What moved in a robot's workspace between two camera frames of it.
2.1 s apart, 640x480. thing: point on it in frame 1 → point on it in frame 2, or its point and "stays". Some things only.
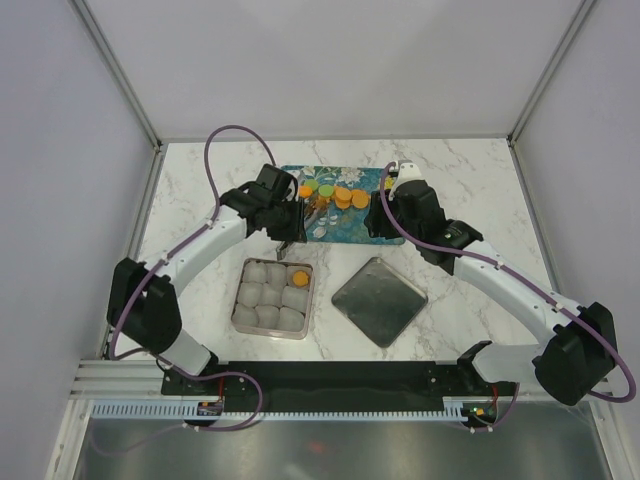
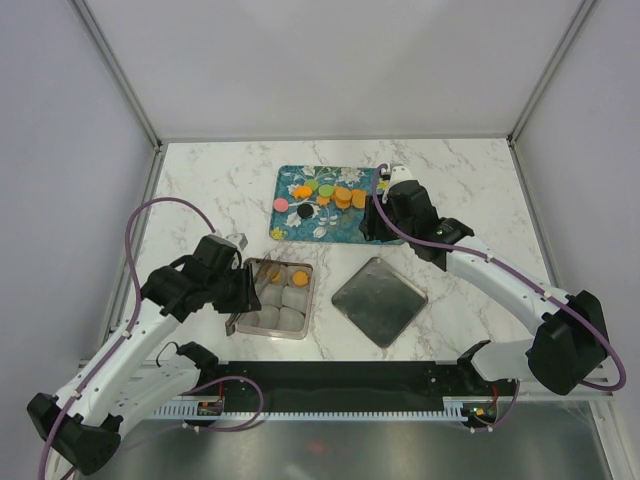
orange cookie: [300, 279] stays
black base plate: [337, 383] stays
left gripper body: [286, 222] → [234, 291]
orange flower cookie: [305, 191] stays
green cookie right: [326, 190] stays
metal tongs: [307, 221] → [230, 324]
